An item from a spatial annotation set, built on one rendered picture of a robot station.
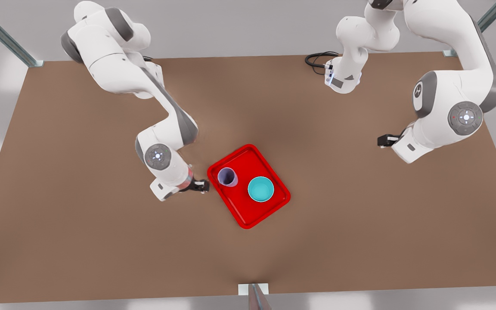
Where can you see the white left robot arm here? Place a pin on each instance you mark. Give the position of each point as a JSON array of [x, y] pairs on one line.
[[454, 94]]

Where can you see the teal bowl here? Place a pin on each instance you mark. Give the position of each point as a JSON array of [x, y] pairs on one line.
[[260, 189]]

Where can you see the silver frame post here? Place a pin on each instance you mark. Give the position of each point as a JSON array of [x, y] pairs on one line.
[[491, 13], [256, 297], [2, 36]]

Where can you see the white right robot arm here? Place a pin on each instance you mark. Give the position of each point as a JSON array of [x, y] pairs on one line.
[[114, 64]]

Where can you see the purple cup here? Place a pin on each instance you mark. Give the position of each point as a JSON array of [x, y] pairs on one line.
[[227, 177]]

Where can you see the red rectangular tray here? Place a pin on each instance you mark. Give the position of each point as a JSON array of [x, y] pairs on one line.
[[269, 211]]

